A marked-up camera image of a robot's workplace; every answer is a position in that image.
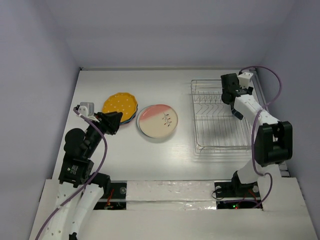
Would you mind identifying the blue dotted plate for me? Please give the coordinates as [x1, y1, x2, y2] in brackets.
[120, 108, 138, 125]

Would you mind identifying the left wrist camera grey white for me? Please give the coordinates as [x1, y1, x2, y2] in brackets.
[73, 102, 95, 119]

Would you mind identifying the dark blue plate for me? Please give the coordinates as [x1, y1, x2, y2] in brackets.
[231, 107, 244, 120]

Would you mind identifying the wire dish rack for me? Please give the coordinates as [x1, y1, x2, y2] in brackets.
[190, 79, 252, 149]

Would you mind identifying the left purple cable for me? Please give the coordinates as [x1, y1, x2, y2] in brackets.
[34, 107, 109, 240]

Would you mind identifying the pink dotted plate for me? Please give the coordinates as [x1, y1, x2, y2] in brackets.
[120, 117, 135, 126]

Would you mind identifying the white patterned plate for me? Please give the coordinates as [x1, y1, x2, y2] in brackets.
[135, 106, 176, 139]

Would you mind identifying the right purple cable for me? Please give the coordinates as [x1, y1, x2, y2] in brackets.
[239, 65, 284, 210]

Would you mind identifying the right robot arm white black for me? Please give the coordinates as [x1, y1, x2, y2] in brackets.
[220, 72, 293, 196]

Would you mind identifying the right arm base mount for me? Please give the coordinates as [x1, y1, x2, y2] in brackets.
[211, 181, 262, 210]

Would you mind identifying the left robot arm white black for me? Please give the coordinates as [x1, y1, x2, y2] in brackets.
[35, 109, 123, 240]

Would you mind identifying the yellow dotted plate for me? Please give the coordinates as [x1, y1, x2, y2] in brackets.
[102, 92, 138, 122]

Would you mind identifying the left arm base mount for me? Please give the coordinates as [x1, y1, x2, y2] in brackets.
[93, 181, 127, 210]

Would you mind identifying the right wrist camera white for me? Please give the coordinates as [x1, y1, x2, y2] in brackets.
[237, 72, 254, 89]

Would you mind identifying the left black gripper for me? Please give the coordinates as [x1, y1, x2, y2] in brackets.
[85, 110, 123, 157]

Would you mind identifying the purple cable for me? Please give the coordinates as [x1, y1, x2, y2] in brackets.
[34, 107, 109, 240]
[239, 65, 284, 210]

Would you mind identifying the white plate red rim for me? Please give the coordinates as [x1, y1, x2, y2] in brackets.
[138, 104, 179, 138]

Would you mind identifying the clear drip tray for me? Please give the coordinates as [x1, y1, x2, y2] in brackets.
[193, 143, 252, 163]

